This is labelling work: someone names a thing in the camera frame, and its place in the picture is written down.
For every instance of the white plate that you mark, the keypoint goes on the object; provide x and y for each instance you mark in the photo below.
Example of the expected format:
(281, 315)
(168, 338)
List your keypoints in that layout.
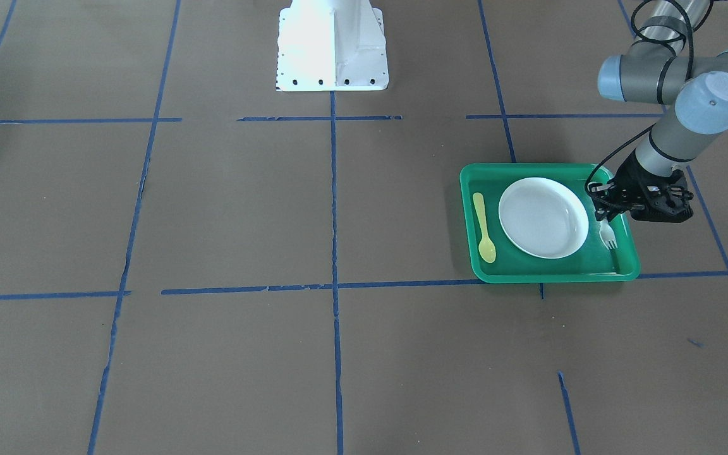
(543, 218)

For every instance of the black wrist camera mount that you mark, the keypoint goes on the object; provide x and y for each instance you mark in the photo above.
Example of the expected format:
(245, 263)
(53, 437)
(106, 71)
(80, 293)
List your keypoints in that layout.
(664, 199)

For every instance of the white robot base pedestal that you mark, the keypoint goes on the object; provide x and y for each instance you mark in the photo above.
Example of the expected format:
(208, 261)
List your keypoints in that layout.
(331, 45)

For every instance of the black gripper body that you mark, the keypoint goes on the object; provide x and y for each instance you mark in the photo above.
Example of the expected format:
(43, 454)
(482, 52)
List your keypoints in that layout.
(630, 177)

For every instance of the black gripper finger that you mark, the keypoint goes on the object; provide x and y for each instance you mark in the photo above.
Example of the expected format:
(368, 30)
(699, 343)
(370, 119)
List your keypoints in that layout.
(603, 199)
(618, 204)

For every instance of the white plastic fork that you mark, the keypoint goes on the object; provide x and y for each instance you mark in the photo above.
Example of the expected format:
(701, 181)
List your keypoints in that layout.
(607, 235)

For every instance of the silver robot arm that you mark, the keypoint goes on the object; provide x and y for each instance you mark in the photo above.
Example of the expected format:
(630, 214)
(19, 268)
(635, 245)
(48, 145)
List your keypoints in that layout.
(661, 67)

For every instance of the small blue tape scrap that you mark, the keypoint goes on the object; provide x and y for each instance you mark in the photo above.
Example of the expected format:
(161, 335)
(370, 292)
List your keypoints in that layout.
(696, 343)

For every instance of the yellow plastic spoon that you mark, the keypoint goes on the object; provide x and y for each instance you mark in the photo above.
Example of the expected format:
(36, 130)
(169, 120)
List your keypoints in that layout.
(486, 247)

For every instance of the green plastic tray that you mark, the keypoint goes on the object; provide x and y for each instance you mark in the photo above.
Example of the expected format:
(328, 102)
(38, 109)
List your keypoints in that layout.
(593, 262)

